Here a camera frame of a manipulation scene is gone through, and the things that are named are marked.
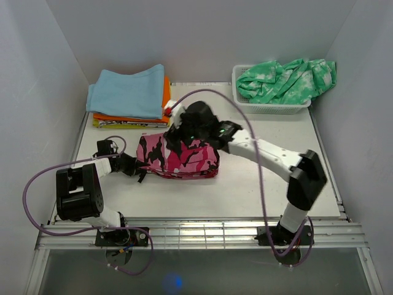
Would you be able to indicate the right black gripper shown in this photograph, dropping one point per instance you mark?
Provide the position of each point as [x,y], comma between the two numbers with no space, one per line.
[173,135]

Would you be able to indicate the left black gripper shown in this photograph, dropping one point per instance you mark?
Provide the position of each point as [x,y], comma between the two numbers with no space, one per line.
[134,165]

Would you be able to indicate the pink camouflage trousers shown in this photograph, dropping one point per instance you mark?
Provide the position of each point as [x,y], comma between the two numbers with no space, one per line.
[196,161]

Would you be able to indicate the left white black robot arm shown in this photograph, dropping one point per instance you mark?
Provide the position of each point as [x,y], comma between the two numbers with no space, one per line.
[78,191]

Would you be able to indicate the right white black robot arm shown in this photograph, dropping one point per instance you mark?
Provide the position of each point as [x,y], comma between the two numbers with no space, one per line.
[302,171]

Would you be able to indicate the orange folded trousers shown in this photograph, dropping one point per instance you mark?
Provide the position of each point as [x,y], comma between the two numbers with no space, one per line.
[163,121]

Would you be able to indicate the yellow patterned folded trousers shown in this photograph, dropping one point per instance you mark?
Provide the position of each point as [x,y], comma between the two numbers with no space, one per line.
[118,124]

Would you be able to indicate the light blue folded trousers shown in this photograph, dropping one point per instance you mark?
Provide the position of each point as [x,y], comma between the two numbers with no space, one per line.
[137,95]

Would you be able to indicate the green tie-dye trousers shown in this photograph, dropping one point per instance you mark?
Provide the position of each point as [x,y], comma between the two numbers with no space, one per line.
[293,83]

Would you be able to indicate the white plastic basket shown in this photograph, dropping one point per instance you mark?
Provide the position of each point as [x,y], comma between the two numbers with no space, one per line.
[251,108]

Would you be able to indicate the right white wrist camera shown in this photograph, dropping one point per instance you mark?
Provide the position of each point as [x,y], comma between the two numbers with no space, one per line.
[173,110]

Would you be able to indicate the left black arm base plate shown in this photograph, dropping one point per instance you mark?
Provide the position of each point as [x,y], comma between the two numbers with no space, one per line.
[122,238]

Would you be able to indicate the aluminium frame rail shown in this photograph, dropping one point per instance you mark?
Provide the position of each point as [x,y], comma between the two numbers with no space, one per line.
[211,234]

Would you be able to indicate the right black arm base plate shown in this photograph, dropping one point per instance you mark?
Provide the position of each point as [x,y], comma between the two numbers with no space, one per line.
[264,238]

